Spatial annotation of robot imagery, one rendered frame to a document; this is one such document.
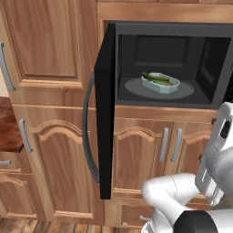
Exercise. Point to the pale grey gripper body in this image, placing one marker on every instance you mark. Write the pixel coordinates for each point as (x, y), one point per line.
(209, 174)

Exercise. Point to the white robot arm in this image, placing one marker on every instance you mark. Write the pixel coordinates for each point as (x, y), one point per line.
(170, 194)

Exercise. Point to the arched wooden cupboard door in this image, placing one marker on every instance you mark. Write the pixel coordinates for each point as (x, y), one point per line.
(18, 197)
(136, 157)
(189, 151)
(63, 170)

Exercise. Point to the white tupperware container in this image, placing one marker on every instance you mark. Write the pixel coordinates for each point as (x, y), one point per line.
(164, 88)

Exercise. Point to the fish and squash meal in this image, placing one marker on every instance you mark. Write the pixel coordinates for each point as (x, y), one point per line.
(157, 79)

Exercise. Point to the grey round microwave turntable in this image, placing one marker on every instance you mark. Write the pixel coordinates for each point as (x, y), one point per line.
(136, 88)

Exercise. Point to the black microwave door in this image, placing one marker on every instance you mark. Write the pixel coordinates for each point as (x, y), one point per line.
(105, 121)

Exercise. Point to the black microwave oven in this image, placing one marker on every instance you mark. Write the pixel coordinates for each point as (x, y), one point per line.
(170, 28)

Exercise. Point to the tall wooden cupboard door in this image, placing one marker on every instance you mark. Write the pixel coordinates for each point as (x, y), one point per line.
(45, 39)

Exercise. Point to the wooden drawer front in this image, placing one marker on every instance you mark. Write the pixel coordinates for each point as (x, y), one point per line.
(132, 214)
(18, 162)

